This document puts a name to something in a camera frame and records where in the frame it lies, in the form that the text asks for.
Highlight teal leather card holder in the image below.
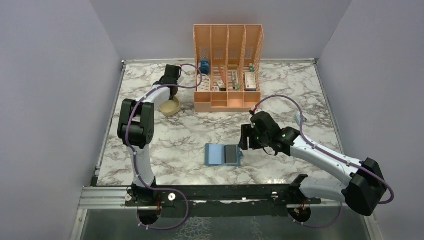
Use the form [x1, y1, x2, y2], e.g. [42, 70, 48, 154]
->
[204, 143, 244, 167]

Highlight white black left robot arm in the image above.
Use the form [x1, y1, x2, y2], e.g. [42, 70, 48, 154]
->
[117, 64, 182, 206]

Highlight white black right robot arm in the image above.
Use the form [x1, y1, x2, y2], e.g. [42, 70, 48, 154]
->
[239, 111, 388, 216]

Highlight white rounded label card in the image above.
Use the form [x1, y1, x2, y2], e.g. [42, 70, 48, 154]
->
[196, 74, 211, 92]

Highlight beige oval tray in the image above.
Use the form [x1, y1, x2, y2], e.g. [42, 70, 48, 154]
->
[158, 96, 181, 117]

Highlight light blue small clip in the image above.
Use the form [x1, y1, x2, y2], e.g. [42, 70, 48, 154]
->
[294, 111, 307, 126]

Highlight blue tape roll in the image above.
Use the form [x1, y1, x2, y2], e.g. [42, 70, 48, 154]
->
[197, 59, 211, 75]

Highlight white red box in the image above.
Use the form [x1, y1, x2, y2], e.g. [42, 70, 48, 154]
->
[244, 72, 257, 92]

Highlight orange desk file organizer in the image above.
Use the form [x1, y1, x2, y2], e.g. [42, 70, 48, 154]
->
[193, 24, 264, 113]

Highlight pens in organizer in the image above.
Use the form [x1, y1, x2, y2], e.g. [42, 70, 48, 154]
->
[230, 70, 240, 91]

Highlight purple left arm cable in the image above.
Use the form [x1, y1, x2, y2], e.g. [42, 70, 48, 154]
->
[124, 63, 204, 232]

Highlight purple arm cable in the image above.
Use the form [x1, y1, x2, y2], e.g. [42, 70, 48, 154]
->
[124, 63, 204, 232]
[250, 95, 396, 229]

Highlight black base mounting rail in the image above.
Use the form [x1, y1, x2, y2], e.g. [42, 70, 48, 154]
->
[124, 184, 322, 219]

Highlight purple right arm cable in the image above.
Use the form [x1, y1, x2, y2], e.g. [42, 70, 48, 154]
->
[250, 95, 396, 229]

